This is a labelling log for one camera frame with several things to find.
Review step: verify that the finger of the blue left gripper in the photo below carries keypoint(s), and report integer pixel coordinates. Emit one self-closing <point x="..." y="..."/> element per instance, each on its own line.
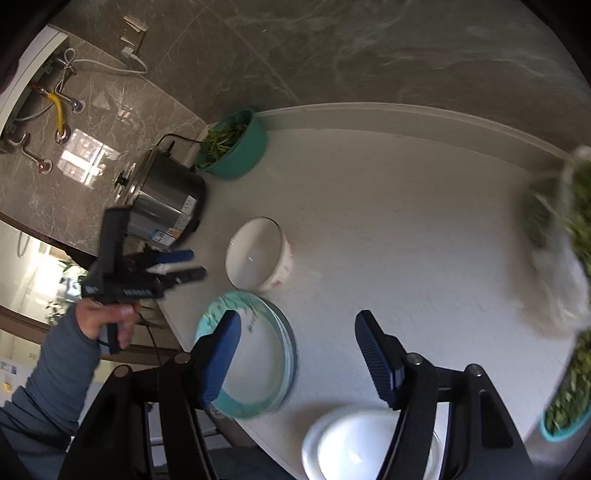
<point x="185" y="276"/>
<point x="177" y="256"/>

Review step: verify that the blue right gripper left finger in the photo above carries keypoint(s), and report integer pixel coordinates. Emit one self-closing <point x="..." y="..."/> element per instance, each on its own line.
<point x="219" y="349"/>

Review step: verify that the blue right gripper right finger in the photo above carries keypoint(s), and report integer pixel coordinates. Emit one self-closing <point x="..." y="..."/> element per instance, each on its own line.
<point x="382" y="354"/>

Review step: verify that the large teal floral plate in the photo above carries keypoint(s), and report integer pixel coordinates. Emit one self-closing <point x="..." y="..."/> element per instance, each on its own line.
<point x="265" y="363"/>

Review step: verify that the white shallow bowl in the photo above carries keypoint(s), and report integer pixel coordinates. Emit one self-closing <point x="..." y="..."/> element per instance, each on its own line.
<point x="350" y="442"/>

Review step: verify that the person's left forearm grey sleeve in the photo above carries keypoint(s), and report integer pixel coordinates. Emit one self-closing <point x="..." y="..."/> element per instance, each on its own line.
<point x="42" y="416"/>

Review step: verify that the person's left hand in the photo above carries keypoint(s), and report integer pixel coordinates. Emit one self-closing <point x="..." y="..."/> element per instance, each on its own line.
<point x="92" y="316"/>

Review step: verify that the steel rice cooker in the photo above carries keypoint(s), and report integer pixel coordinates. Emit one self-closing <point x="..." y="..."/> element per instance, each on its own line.
<point x="165" y="198"/>

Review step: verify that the green basin with vegetables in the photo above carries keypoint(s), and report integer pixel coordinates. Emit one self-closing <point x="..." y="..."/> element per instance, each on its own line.
<point x="233" y="146"/>

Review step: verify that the teal colander with greens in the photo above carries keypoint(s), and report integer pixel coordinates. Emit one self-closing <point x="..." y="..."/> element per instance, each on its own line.
<point x="570" y="406"/>

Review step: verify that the white water heater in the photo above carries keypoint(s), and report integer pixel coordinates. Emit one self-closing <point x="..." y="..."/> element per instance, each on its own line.
<point x="29" y="66"/>

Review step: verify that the plastic bag of greens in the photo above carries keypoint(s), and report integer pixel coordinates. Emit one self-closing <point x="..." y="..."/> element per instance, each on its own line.
<point x="559" y="236"/>

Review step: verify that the wall power socket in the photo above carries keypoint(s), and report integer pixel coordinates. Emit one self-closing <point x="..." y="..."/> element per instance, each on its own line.
<point x="133" y="33"/>

